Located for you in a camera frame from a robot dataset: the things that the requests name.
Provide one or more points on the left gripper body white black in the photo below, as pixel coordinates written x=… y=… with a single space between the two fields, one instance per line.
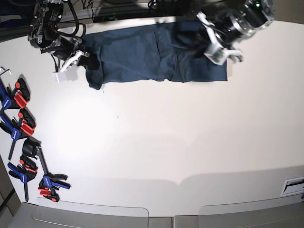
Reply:
x=224 y=34

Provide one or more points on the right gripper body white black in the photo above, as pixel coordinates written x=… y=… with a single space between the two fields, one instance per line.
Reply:
x=66 y=52

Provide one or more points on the blue T-shirt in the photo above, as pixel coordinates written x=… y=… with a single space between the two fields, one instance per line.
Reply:
x=147 y=53

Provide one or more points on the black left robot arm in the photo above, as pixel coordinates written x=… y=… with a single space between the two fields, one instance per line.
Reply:
x=252 y=15

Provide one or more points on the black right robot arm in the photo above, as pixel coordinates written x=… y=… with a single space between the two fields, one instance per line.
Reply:
x=47 y=16

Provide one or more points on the metal hex key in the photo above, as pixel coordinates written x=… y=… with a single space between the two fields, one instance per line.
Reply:
x=3 y=71

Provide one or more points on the blue red clamp top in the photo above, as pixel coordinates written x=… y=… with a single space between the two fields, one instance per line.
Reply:
x=15 y=99

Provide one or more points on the blue red clamp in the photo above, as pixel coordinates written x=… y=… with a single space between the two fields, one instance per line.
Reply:
x=50 y=183
x=15 y=99
x=25 y=172
x=21 y=129

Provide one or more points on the black tape roll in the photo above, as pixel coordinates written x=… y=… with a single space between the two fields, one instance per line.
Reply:
x=31 y=148

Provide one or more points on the blue red clamp bottom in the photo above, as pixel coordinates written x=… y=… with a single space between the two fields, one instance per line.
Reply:
x=50 y=183

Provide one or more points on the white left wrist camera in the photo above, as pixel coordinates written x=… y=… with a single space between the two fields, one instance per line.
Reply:
x=216 y=55

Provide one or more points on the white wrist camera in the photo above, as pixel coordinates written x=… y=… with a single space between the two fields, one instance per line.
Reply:
x=60 y=77
x=216 y=55

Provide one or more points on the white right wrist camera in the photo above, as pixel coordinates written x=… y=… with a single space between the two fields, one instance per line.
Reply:
x=60 y=77

